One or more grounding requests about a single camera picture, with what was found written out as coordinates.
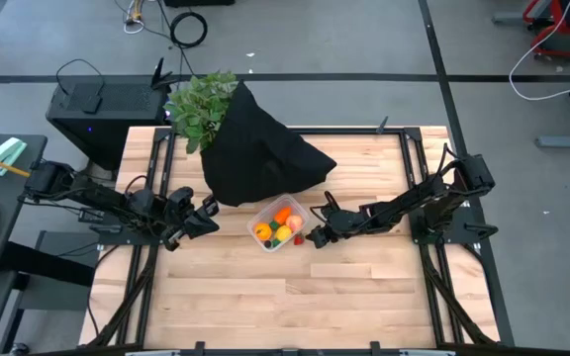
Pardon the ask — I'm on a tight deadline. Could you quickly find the black aluminium table frame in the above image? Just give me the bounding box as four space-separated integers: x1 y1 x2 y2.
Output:
86 126 503 356

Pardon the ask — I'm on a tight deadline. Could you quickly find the coiled black cable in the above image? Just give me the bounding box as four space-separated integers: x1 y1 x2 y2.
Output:
169 11 209 49

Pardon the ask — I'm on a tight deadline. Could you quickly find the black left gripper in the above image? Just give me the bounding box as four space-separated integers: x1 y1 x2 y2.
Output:
163 194 221 252

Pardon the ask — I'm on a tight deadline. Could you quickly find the mint green stapler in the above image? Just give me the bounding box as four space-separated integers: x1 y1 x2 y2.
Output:
0 136 28 177

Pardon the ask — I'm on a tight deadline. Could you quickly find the black computer tower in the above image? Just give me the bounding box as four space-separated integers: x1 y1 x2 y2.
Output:
46 81 170 172

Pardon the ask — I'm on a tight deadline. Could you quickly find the white cable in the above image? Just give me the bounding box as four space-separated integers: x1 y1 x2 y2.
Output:
508 0 570 103

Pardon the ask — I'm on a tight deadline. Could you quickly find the loose cable bundle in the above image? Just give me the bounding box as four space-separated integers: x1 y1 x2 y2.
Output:
114 0 172 37

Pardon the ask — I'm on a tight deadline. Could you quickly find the small black box with cable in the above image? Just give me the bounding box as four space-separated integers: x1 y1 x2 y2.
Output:
55 58 106 115

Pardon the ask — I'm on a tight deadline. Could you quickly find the orange toy carrot green top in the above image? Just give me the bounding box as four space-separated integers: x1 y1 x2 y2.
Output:
270 206 294 230

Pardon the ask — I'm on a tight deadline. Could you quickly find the black cloth bag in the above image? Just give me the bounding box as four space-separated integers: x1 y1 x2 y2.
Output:
199 80 338 208

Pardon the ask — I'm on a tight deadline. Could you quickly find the grey stand base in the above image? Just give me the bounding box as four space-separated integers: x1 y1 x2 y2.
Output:
534 131 570 149

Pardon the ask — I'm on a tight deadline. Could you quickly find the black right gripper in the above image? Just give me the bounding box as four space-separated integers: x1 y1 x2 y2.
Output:
306 207 366 250

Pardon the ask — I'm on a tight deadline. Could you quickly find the red and black chair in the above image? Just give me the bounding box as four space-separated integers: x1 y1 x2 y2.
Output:
522 0 570 58

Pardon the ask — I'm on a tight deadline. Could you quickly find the clear plastic tupperware container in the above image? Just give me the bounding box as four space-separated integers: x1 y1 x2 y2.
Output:
246 193 311 253

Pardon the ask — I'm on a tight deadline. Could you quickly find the green leafy plant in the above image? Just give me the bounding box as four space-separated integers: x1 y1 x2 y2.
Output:
163 70 240 154

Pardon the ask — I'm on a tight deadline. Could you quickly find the black floor beam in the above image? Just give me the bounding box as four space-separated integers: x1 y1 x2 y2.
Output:
0 240 96 288

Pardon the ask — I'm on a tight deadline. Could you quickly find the black wifi antenna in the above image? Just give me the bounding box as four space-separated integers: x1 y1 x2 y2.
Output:
149 57 180 91

